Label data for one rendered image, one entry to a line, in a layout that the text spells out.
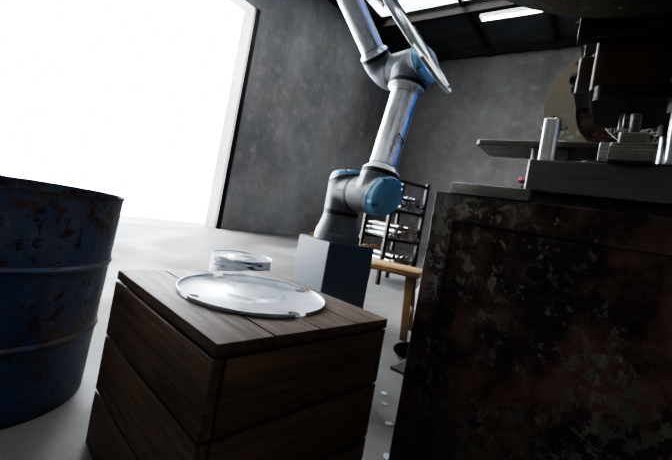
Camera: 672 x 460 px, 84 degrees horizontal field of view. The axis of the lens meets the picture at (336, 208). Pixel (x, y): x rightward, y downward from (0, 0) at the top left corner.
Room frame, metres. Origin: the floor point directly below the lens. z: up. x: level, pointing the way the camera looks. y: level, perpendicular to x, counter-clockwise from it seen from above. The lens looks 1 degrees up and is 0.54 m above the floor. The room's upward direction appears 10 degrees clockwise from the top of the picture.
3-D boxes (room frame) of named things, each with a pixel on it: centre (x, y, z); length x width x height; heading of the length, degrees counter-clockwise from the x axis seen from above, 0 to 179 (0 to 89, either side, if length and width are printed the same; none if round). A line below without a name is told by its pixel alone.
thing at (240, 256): (1.83, 0.41, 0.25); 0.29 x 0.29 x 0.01
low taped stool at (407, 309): (1.92, -0.32, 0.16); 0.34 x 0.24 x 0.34; 71
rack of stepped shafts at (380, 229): (3.43, -0.53, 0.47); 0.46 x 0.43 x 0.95; 34
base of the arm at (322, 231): (1.22, -0.02, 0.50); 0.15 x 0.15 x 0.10
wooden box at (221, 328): (0.74, 0.13, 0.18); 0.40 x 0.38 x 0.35; 47
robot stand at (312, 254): (1.22, -0.02, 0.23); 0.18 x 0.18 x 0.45; 36
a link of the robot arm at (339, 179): (1.22, -0.02, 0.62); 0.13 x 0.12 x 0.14; 38
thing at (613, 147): (0.65, -0.49, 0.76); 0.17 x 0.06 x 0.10; 144
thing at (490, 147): (0.89, -0.45, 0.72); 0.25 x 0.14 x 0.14; 54
